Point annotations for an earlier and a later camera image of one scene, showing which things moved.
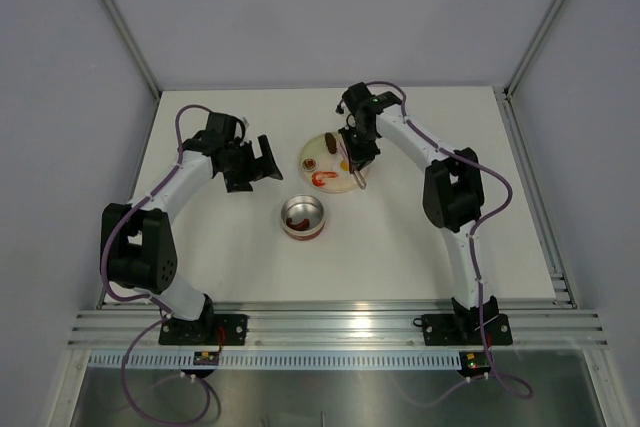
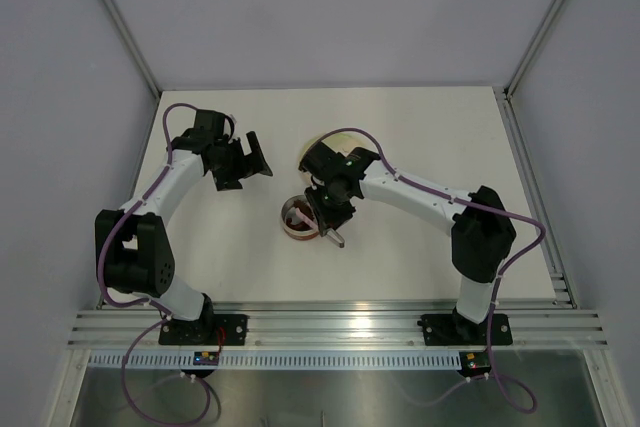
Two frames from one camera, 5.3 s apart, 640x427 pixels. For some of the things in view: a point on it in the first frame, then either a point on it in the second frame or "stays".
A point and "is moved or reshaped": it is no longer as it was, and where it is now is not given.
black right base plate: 464,329 stays
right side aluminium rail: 561,284 stays
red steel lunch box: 299,208 stays
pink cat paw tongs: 360,181 is moved or reshaped
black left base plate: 216,330 stays
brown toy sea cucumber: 331,142 to 304,208
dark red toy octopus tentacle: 302,225 stays
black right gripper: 359,159 to 333,219
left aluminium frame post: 119,21 stays
